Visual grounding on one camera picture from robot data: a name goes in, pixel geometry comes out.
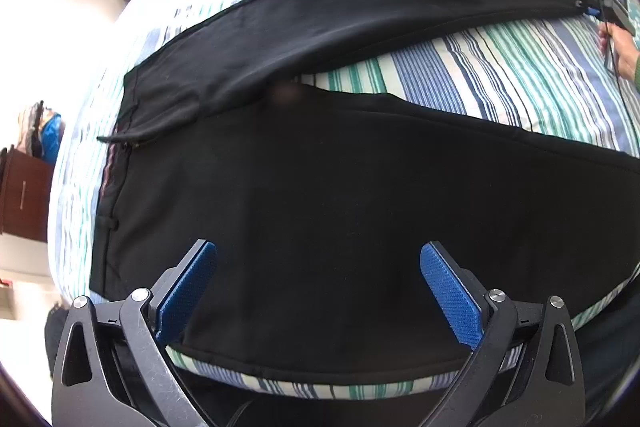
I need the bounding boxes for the person's dark clothing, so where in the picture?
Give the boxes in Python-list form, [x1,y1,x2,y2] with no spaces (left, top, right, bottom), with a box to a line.
[575,277,640,423]

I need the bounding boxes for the brown wooden dresser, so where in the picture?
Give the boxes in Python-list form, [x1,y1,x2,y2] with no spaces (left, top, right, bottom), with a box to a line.
[0,147,53,243]

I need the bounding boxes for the striped bedspread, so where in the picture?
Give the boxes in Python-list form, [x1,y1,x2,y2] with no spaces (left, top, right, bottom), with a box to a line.
[47,0,640,403]

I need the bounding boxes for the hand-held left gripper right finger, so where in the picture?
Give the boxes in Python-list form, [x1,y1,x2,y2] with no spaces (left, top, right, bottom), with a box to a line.
[420,241,586,427]

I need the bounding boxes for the person's right hand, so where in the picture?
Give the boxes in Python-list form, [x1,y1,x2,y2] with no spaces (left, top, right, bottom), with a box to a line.
[597,24,640,80]

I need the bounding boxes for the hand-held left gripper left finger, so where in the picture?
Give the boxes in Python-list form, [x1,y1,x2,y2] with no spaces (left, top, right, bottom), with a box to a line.
[51,238,221,427]

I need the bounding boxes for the black pants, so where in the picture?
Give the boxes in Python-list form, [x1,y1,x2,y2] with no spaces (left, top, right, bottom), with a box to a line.
[90,0,640,380]

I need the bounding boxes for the blue bag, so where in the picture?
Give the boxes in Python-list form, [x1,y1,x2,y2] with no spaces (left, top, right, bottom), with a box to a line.
[19,103,65,165]

